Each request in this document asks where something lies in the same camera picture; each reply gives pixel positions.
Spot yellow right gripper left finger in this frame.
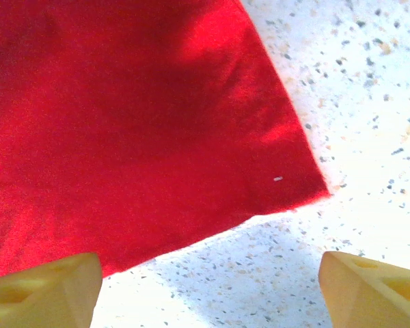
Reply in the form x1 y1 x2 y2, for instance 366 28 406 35
0 251 103 328

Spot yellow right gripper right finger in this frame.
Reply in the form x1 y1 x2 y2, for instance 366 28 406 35
318 251 410 328

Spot red t-shirt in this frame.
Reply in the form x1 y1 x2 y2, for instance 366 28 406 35
0 0 332 279

